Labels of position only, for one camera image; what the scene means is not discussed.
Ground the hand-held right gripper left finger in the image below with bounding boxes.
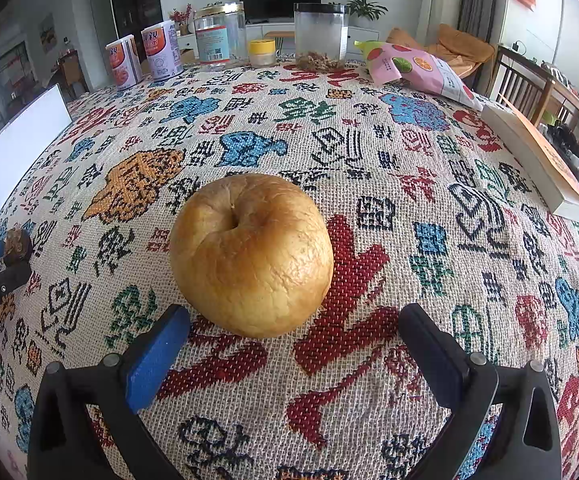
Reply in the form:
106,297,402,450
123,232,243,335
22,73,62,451
28,304,191,480

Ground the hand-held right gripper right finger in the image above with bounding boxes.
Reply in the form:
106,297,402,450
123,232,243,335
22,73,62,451
398,304,563,480

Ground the dark brown wrinkled nut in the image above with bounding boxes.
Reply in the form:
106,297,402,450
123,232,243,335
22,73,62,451
3,228,33,264

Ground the yellow pear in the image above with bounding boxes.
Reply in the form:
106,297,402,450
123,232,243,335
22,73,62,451
168,172,335,339

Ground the printed woven tablecloth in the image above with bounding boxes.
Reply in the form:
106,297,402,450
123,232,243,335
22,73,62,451
0,57,579,480

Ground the white book orange cover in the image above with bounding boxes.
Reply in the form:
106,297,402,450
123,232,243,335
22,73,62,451
479,102,579,226

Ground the pink labelled can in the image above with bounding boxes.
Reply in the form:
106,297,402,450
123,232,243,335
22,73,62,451
105,35,144,92

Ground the black cloth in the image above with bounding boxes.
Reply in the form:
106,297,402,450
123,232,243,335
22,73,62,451
544,122,579,171

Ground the purple labelled can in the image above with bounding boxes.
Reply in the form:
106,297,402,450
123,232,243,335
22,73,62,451
140,22,184,80

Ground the pink snack bag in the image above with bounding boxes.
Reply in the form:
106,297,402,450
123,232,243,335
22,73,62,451
353,39,485,112

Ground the wooden chair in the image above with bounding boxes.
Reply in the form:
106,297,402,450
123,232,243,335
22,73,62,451
487,44,579,163

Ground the red flower arrangement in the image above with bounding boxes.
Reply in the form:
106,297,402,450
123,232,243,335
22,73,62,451
169,4,194,37

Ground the orange sofa blanket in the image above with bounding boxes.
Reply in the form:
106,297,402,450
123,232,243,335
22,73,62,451
386,22,496,82

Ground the clear jar gold lid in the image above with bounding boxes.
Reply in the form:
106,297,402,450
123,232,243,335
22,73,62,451
193,2,248,72

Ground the small yellow-lid jar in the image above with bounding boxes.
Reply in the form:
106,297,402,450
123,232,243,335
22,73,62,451
248,39,276,68

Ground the wooden stool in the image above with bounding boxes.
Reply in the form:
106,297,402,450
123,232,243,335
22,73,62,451
264,31,296,57

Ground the clear jar black lid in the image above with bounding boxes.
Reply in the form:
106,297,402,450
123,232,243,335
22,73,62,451
293,2,349,71

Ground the white television cabinet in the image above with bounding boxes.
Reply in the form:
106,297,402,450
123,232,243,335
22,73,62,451
178,20,370,57

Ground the green potted plant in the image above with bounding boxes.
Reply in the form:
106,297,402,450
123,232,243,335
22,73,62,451
342,0,389,28

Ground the grey curtain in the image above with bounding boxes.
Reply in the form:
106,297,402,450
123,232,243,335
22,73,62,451
425,0,509,53

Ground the black television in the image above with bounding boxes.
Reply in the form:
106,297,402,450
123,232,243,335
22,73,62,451
238,0,323,24

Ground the wall picture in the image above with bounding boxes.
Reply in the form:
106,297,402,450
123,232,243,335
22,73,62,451
38,12,59,54

